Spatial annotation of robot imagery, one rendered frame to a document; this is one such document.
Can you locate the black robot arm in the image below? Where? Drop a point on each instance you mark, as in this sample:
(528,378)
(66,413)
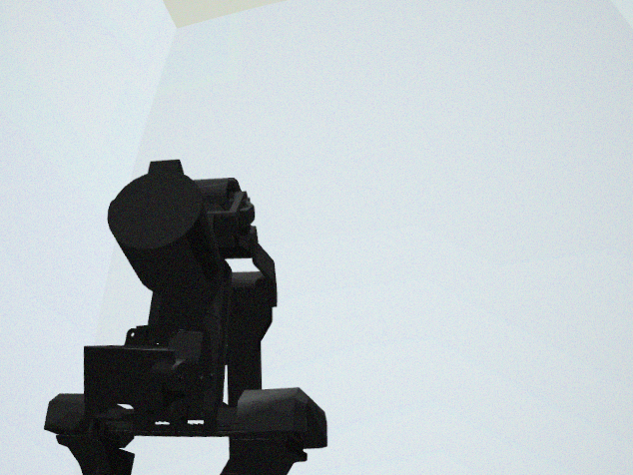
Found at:
(176,234)

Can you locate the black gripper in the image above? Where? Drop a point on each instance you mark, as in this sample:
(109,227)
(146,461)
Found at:
(280,422)

